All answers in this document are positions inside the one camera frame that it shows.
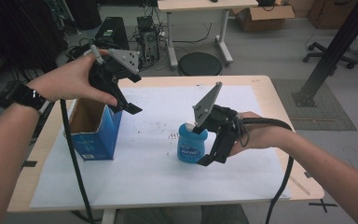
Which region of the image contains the closed brown cardboard box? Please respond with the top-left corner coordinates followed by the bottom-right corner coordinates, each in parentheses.
top-left (308, 0), bottom-right (358, 31)

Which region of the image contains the blue cardboard box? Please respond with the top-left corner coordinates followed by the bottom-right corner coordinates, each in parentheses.
top-left (62, 98), bottom-right (124, 161)

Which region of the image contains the white-legged wooden table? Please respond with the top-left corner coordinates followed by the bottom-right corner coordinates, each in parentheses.
top-left (157, 0), bottom-right (259, 70)

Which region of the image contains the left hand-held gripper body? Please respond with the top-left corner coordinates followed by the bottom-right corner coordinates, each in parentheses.
top-left (88, 44), bottom-right (143, 95)

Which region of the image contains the white paper sheet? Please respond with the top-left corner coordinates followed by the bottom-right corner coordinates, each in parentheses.
top-left (30, 85), bottom-right (293, 209)

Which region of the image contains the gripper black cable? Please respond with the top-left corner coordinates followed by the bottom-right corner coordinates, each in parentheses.
top-left (59, 98), bottom-right (95, 224)
top-left (232, 117), bottom-right (295, 224)

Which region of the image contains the open brown cardboard box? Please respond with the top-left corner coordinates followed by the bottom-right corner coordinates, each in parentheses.
top-left (231, 4), bottom-right (296, 34)

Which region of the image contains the open computer case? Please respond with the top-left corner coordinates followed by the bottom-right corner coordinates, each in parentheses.
top-left (135, 15), bottom-right (160, 65)

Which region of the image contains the black office chair base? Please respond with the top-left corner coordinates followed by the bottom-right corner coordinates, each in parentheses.
top-left (302, 41), bottom-right (358, 70)

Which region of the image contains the blue plastic bottle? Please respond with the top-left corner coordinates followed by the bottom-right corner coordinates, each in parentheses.
top-left (176, 120), bottom-right (210, 164)

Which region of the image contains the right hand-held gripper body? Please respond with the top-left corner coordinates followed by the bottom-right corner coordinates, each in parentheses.
top-left (191, 81), bottom-right (241, 164)

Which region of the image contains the black computer tower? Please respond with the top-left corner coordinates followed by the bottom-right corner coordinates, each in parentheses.
top-left (94, 16), bottom-right (131, 50)

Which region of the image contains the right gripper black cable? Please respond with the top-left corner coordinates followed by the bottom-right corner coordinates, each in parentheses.
top-left (232, 117), bottom-right (295, 224)

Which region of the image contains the black metal stand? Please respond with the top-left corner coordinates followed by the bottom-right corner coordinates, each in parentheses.
top-left (290, 0), bottom-right (358, 108)

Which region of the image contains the person's right hand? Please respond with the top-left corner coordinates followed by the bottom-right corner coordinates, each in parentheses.
top-left (228, 111), bottom-right (296, 158)

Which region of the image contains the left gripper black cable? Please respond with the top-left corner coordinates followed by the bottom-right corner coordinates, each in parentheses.
top-left (59, 98), bottom-right (95, 224)

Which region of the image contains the round black stool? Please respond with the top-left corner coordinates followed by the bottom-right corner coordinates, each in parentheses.
top-left (177, 51), bottom-right (224, 77)

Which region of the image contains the grey floor mat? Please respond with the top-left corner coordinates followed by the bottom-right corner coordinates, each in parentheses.
top-left (271, 77), bottom-right (358, 132)

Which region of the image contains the person's left hand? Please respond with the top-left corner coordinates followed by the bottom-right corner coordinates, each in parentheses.
top-left (26, 49), bottom-right (119, 107)

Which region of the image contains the black wristwatch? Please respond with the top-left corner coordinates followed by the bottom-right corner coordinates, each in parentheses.
top-left (0, 79), bottom-right (51, 117)

